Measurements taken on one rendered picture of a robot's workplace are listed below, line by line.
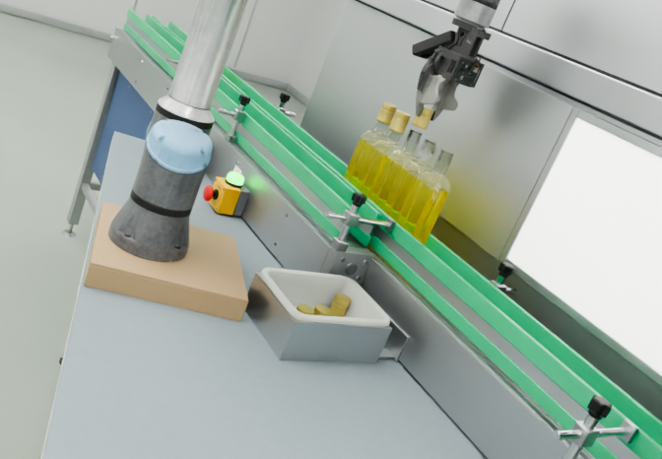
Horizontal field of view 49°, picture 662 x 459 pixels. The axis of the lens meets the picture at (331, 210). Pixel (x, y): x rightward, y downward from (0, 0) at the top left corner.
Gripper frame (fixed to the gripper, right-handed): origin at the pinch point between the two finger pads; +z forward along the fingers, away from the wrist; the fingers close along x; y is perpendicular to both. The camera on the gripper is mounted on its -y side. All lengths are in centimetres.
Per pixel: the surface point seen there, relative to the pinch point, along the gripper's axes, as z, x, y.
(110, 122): 63, -12, -151
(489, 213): 13.7, 11.7, 18.0
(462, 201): 15.0, 11.7, 9.7
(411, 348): 39, -7, 31
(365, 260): 31.5, -8.2, 10.6
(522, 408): 32, -7, 58
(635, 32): -29.5, 14.7, 28.6
